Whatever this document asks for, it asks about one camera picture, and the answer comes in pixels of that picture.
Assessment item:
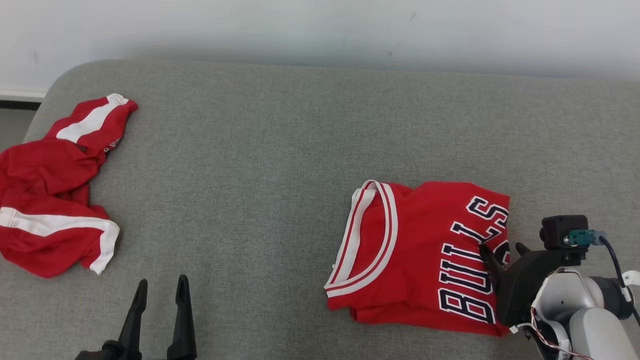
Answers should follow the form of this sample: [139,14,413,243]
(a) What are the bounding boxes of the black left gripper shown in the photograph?
[75,274,198,360]

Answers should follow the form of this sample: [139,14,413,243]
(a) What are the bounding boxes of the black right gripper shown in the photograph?
[479,242,583,328]

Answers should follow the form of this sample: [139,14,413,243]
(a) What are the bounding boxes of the red Bulls jersey white sleeves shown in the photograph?
[324,179,511,337]

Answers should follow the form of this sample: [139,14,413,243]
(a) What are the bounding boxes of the red shorts with white stripe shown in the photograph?
[0,93,139,279]

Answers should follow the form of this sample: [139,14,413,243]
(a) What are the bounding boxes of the white and black baseboard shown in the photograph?
[0,88,49,110]

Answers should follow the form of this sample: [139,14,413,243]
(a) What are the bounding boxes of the black cable with teal plug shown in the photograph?
[567,229,640,326]

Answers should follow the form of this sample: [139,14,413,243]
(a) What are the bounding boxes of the thin red white wires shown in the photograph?
[529,306,593,360]

